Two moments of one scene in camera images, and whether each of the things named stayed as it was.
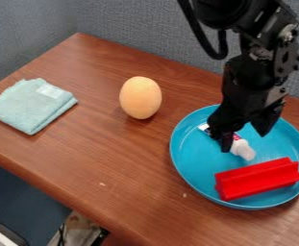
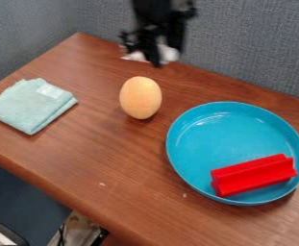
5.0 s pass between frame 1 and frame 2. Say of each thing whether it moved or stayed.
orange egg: stayed
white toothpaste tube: moved
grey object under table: stayed
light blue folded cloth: stayed
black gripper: moved
